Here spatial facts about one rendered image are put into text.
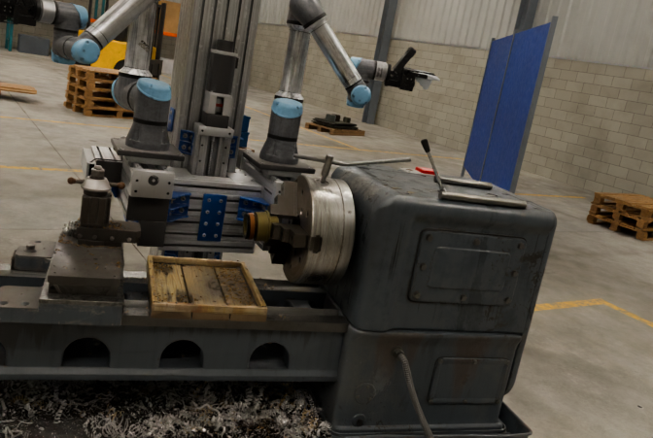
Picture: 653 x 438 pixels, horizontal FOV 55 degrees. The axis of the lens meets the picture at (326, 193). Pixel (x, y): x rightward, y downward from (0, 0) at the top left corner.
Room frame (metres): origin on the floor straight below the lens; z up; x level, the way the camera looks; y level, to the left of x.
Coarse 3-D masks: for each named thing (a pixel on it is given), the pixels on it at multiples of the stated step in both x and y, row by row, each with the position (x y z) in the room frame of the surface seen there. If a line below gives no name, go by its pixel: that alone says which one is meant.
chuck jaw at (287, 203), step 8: (288, 184) 1.82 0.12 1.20; (296, 184) 1.83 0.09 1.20; (288, 192) 1.80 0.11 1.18; (296, 192) 1.82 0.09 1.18; (280, 200) 1.78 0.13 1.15; (288, 200) 1.79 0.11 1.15; (296, 200) 1.80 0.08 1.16; (272, 208) 1.76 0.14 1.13; (280, 208) 1.77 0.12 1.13; (288, 208) 1.78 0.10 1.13; (296, 208) 1.79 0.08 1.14; (280, 216) 1.78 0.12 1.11; (288, 216) 1.78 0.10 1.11; (296, 216) 1.78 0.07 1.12
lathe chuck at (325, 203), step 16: (304, 176) 1.78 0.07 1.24; (304, 192) 1.75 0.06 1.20; (320, 192) 1.71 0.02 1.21; (336, 192) 1.73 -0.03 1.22; (304, 208) 1.73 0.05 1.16; (320, 208) 1.67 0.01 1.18; (336, 208) 1.69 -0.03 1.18; (304, 224) 1.70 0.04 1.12; (320, 224) 1.65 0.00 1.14; (336, 224) 1.67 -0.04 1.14; (336, 240) 1.66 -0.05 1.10; (288, 256) 1.80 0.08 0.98; (304, 256) 1.66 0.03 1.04; (320, 256) 1.65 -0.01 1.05; (336, 256) 1.66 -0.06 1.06; (288, 272) 1.77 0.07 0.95; (304, 272) 1.66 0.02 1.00; (320, 272) 1.67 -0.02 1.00
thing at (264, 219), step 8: (248, 216) 1.72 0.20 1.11; (256, 216) 1.73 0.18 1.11; (264, 216) 1.73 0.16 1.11; (272, 216) 1.75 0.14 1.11; (248, 224) 1.70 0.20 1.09; (256, 224) 1.71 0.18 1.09; (264, 224) 1.71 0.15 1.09; (248, 232) 1.70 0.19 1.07; (256, 232) 1.71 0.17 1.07; (264, 232) 1.71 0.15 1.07; (256, 240) 1.72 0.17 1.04; (264, 240) 1.72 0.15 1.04
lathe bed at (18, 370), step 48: (144, 288) 1.69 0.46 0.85; (288, 288) 1.85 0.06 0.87; (0, 336) 1.39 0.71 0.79; (48, 336) 1.43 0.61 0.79; (96, 336) 1.46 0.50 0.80; (144, 336) 1.50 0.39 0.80; (192, 336) 1.55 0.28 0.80; (240, 336) 1.59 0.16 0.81; (288, 336) 1.63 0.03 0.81; (336, 336) 1.68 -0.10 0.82
